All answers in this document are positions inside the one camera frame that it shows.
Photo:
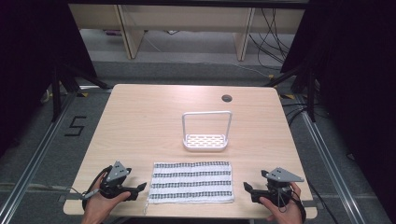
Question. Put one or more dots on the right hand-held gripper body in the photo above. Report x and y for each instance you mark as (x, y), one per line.
(280, 183)

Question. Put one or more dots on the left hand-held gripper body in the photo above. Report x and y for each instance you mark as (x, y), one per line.
(116, 174)

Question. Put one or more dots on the white striped towel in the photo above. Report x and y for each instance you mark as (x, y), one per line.
(191, 183)

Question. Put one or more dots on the person's right hand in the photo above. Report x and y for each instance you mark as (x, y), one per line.
(288, 214)

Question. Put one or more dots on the person's left hand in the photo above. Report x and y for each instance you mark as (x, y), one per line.
(96, 208)

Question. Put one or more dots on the yellow black floor tape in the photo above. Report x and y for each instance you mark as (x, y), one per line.
(82, 94)
(287, 96)

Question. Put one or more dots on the black metal stand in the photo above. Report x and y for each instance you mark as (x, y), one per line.
(311, 93)
(56, 93)

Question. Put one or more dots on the dark curtain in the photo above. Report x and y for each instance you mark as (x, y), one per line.
(31, 62)
(358, 77)

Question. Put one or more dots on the beige wooden desk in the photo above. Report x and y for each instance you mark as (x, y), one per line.
(186, 17)

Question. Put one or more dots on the aluminium floor rail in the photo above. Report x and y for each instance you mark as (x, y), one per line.
(34, 158)
(330, 168)

